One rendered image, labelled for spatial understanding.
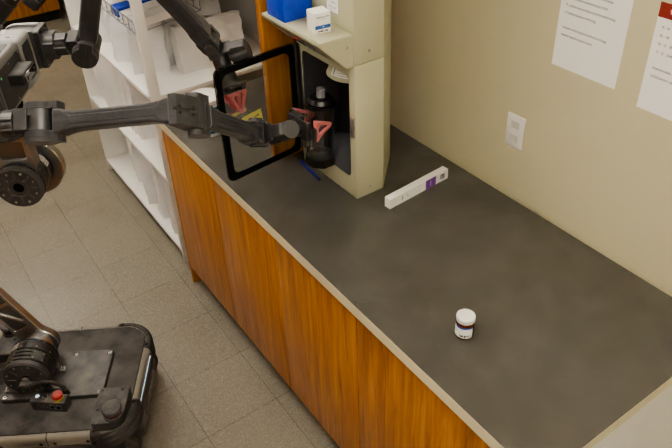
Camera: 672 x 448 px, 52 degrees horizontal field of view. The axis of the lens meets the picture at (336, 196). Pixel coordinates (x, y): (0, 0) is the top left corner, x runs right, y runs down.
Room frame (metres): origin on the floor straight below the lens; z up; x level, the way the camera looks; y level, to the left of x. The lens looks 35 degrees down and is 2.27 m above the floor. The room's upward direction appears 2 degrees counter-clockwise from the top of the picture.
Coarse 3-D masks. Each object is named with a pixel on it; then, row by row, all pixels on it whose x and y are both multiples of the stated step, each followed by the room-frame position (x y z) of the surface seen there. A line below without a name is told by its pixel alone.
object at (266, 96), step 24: (240, 72) 1.97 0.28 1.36; (264, 72) 2.03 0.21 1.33; (288, 72) 2.08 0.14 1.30; (216, 96) 1.91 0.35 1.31; (240, 96) 1.96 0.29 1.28; (264, 96) 2.02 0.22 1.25; (288, 96) 2.08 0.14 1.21; (240, 144) 1.95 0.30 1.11; (288, 144) 2.07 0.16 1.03; (240, 168) 1.94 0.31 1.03
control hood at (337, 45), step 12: (264, 12) 2.06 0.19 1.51; (276, 24) 2.00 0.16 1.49; (288, 24) 1.95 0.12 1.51; (300, 24) 1.95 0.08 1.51; (300, 36) 1.87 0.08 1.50; (312, 36) 1.85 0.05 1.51; (324, 36) 1.85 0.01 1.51; (336, 36) 1.85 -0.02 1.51; (348, 36) 1.85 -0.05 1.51; (324, 48) 1.80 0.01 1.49; (336, 48) 1.82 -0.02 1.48; (348, 48) 1.84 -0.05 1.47; (336, 60) 1.83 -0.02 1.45; (348, 60) 1.85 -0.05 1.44
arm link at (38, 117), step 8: (16, 112) 1.52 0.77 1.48; (24, 112) 1.52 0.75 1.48; (32, 112) 1.53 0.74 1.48; (40, 112) 1.53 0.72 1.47; (48, 112) 1.54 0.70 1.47; (16, 120) 1.51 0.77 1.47; (24, 120) 1.51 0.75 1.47; (32, 120) 1.52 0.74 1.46; (40, 120) 1.52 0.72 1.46; (48, 120) 1.53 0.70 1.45; (16, 128) 1.50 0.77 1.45; (24, 128) 1.50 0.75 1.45; (32, 128) 1.50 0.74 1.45; (40, 128) 1.51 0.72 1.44; (48, 128) 1.52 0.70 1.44
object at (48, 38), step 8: (40, 24) 2.04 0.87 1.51; (40, 32) 2.01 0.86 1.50; (48, 32) 2.02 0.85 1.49; (56, 32) 2.04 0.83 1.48; (64, 32) 2.03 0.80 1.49; (40, 40) 1.98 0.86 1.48; (48, 40) 1.99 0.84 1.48; (56, 40) 2.00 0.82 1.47; (64, 40) 2.00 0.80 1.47; (40, 48) 1.98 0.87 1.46; (48, 48) 1.98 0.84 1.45; (56, 48) 1.99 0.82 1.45; (64, 48) 1.99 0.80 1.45; (40, 56) 1.98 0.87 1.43; (48, 56) 1.99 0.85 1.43; (56, 56) 1.99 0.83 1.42; (48, 64) 2.00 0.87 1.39
